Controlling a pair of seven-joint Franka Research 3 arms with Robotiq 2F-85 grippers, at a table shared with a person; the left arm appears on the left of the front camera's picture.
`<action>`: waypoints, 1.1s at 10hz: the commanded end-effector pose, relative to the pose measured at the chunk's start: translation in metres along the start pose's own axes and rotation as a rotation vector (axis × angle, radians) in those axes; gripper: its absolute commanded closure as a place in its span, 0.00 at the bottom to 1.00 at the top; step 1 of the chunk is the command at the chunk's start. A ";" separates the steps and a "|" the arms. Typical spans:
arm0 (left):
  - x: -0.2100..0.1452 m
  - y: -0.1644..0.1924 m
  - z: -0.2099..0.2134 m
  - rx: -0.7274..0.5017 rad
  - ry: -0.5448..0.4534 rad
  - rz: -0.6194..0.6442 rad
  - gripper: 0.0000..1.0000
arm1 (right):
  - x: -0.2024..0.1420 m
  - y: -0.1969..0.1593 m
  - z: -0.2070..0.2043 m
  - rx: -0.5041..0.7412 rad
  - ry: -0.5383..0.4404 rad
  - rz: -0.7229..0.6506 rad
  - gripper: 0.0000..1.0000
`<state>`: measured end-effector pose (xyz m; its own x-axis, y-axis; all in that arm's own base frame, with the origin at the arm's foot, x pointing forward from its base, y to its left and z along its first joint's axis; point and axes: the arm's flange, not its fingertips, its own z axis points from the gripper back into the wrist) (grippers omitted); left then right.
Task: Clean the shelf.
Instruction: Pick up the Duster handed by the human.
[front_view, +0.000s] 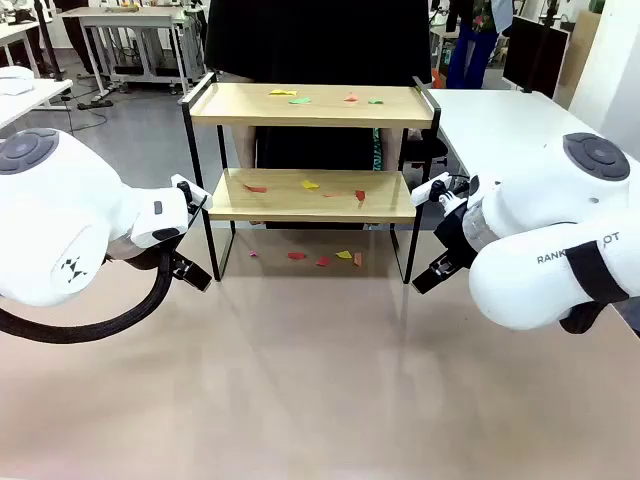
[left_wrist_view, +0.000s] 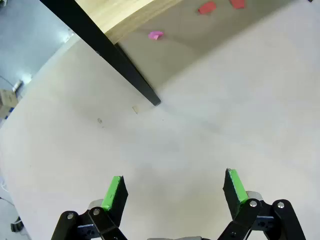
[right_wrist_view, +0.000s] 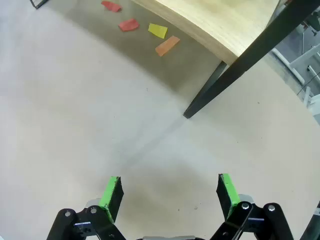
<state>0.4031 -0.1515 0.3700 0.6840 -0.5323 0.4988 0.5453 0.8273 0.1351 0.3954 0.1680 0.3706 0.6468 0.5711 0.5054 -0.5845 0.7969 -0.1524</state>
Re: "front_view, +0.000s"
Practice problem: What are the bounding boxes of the brown cardboard panel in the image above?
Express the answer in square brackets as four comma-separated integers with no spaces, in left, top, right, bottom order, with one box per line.
[555,9,607,104]

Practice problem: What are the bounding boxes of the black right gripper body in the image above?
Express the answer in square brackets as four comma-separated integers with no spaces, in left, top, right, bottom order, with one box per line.
[432,202,480,274]

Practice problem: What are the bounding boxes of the black monitor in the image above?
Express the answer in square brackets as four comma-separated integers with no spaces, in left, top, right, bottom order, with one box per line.
[502,14,571,100]

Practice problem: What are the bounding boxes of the person in black shirt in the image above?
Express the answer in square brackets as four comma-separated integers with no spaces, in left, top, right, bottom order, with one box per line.
[203,0,434,174]

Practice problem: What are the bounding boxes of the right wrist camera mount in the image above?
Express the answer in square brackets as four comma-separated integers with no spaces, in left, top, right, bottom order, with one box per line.
[409,171,482,211]

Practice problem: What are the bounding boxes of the two-tier wooden shelf black frame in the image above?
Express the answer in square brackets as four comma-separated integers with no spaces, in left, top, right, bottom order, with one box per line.
[178,70,442,285]

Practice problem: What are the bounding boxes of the large white table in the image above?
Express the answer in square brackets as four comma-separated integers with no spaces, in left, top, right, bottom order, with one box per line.
[427,87,640,181]

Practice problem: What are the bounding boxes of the white lab desk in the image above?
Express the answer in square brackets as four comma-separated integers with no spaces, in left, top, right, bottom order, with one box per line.
[0,19,56,79]

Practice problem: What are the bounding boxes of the grey workbench table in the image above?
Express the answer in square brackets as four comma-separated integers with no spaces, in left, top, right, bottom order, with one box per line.
[60,5,201,96]

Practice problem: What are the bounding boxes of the white bundle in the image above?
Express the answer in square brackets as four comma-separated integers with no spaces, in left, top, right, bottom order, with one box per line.
[0,64,36,96]

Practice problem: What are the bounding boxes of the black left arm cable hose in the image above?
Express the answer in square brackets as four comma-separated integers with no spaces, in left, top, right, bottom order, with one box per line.
[0,249,176,345]

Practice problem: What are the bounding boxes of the person in blue trousers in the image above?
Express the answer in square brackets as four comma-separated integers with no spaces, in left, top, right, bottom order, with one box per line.
[446,0,515,91]

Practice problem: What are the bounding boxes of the black tripod pole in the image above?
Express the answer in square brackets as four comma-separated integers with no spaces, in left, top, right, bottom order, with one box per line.
[32,0,69,84]

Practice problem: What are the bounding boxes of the black office chair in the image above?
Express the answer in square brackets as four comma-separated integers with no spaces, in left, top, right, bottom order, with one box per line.
[399,130,450,174]

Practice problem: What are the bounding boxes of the person in dark trousers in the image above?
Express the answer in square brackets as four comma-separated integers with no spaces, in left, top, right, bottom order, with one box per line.
[52,0,101,76]

